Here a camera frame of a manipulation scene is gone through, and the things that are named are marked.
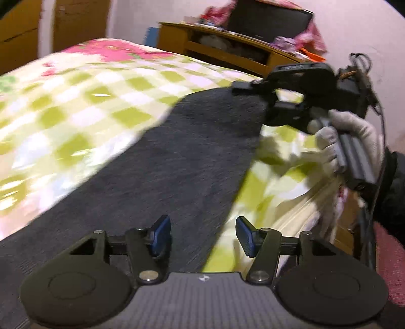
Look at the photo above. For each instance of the wooden bed frame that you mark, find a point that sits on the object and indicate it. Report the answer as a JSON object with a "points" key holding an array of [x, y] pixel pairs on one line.
{"points": [[348, 221]]}

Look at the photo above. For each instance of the wooden door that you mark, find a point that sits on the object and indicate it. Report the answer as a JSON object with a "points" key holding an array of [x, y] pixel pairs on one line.
{"points": [[80, 23]]}

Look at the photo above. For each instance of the dark grey checked pants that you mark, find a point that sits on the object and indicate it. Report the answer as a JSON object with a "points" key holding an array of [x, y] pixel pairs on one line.
{"points": [[189, 158]]}

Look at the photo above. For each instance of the orange object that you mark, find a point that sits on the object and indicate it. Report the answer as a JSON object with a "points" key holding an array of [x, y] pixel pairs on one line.
{"points": [[311, 54]]}

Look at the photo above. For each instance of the pink floral cloth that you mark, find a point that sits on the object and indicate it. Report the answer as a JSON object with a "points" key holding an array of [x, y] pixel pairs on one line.
{"points": [[311, 34]]}

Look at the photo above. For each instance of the person's pink clothing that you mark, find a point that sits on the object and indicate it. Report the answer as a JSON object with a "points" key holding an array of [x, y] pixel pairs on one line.
{"points": [[392, 262]]}

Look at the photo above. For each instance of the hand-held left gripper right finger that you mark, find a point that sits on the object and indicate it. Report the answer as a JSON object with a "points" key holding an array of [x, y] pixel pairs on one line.
{"points": [[246, 236]]}

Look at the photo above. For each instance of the wooden wardrobe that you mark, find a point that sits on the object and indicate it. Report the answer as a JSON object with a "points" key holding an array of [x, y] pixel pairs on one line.
{"points": [[19, 34]]}

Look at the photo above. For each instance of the person's right forearm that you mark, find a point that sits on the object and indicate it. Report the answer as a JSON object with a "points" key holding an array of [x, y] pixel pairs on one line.
{"points": [[394, 183]]}

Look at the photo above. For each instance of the blue foam mat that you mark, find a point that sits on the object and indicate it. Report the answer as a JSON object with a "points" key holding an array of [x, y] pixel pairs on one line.
{"points": [[152, 36]]}

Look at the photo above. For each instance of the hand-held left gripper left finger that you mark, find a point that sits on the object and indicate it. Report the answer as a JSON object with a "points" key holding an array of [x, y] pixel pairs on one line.
{"points": [[159, 234]]}

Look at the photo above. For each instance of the printed checked blanket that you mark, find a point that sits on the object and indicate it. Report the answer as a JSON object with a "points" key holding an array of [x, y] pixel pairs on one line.
{"points": [[79, 104]]}

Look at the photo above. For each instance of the wooden TV stand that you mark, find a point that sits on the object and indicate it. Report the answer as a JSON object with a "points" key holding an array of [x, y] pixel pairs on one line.
{"points": [[177, 39]]}

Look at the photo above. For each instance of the black television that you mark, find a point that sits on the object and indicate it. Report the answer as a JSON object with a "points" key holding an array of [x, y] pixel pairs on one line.
{"points": [[269, 22]]}

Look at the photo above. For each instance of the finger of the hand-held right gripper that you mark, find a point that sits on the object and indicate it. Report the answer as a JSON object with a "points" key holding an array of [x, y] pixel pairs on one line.
{"points": [[250, 87], [284, 112]]}

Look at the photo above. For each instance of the person's right hand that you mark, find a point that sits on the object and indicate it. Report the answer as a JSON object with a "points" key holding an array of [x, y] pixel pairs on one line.
{"points": [[357, 133]]}

